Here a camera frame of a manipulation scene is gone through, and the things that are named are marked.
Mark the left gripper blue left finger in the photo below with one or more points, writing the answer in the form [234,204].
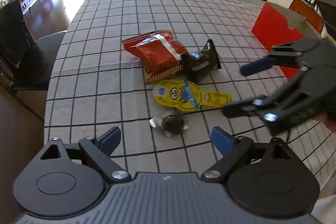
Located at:
[96,155]

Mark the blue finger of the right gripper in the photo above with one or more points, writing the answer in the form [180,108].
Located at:
[257,66]
[241,108]

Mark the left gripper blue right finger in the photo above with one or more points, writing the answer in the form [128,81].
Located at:
[234,153]

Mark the red cardboard box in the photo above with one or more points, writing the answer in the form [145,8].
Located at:
[276,25]

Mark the dark brown snack packet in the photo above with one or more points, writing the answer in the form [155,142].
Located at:
[199,64]

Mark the yellow minion snack packet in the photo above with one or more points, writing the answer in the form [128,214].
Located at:
[187,96]

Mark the small round dark snack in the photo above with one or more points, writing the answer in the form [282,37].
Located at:
[171,123]

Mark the orange green tissue holder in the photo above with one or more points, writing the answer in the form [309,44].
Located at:
[304,9]

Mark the black grid tablecloth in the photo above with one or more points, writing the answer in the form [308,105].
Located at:
[96,84]

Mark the red white snack bag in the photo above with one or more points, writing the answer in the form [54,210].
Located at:
[159,52]

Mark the black office chair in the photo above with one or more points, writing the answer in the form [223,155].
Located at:
[30,61]

